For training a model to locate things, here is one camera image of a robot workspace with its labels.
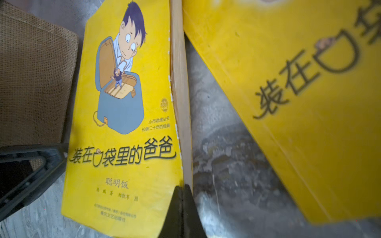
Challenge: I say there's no brown canvas tote bag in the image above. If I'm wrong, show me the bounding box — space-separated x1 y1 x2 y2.
0 0 79 172

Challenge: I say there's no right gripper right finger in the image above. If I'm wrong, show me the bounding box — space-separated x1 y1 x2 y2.
182 184 207 238

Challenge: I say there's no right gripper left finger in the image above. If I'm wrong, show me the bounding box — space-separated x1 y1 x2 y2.
158 186 183 238

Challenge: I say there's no yellow book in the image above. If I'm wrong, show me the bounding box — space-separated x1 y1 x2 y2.
62 1 184 238
183 1 381 224

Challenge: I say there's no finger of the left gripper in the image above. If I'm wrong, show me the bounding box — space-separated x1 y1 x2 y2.
1 143 68 221

